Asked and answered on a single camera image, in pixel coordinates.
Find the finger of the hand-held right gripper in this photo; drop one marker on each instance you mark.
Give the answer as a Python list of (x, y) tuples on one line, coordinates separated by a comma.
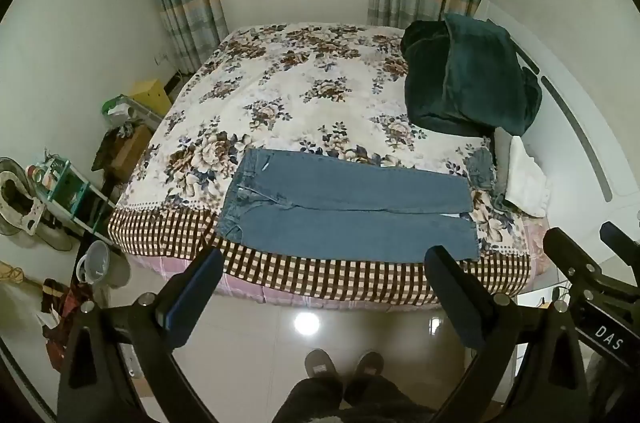
[(622, 238), (567, 253)]

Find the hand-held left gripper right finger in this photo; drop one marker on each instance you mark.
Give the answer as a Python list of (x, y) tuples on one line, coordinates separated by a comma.
[(450, 298)]

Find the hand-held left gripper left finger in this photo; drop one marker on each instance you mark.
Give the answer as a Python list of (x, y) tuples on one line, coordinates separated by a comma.
[(196, 298)]

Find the blue denim pants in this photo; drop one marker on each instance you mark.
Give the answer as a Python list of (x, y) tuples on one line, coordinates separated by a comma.
[(350, 223)]

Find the pink checked bed sheet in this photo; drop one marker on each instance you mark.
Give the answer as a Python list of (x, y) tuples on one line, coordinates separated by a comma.
[(250, 290)]

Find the white folded towel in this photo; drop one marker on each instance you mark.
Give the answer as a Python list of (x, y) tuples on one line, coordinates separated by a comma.
[(525, 178)]

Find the grey plastic bucket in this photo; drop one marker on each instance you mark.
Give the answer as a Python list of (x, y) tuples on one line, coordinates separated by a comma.
[(97, 263)]

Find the white bed headboard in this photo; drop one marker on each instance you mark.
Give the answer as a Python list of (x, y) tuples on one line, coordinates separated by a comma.
[(575, 143)]

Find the grey slipper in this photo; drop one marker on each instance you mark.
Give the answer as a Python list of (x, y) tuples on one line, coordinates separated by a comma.
[(321, 370), (365, 373)]

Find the small blue denim cloth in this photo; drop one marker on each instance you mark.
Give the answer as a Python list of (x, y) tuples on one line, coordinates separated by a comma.
[(481, 168)]

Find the red clothes pile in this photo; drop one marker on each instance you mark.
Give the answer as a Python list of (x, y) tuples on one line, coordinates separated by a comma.
[(62, 313)]

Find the teal storage shelf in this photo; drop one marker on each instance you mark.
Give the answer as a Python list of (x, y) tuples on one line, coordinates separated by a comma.
[(70, 195)]

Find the brown cardboard box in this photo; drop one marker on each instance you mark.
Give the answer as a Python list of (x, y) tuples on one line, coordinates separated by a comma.
[(125, 150)]

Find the white floor fan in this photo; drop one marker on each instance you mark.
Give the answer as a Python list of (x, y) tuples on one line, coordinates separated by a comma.
[(17, 203)]

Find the dark green plush blanket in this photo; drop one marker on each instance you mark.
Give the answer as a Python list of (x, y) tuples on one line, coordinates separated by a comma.
[(465, 78)]

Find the green and white package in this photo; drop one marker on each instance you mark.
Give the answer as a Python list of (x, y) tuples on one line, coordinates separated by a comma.
[(117, 107)]

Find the yellow box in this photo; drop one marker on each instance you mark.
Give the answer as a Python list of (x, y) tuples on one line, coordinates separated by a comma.
[(152, 95)]

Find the small black appliance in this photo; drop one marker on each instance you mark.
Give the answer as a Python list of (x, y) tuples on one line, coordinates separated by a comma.
[(175, 83)]

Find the floral printed bed blanket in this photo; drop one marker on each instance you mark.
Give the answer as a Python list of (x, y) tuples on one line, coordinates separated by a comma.
[(310, 103)]

